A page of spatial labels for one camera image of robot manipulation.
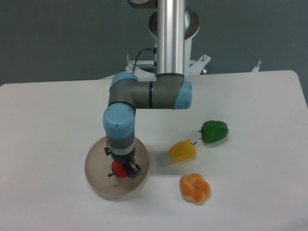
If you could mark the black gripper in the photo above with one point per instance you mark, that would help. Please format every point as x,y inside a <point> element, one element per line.
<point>133,170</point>

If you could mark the red toy pepper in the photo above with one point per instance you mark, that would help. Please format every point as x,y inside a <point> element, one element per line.
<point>118,170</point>

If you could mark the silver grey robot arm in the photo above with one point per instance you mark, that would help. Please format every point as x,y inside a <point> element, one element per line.
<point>169,91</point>

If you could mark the beige round plate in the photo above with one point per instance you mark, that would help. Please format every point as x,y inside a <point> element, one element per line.
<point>98,165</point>

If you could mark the yellow toy pepper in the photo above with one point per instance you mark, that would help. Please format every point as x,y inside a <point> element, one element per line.
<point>182,151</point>

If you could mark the green toy pepper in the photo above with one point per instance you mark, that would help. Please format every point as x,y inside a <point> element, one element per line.
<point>213,131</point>

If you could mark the orange knotted bread roll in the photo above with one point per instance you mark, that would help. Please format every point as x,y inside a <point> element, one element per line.
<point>194,188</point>

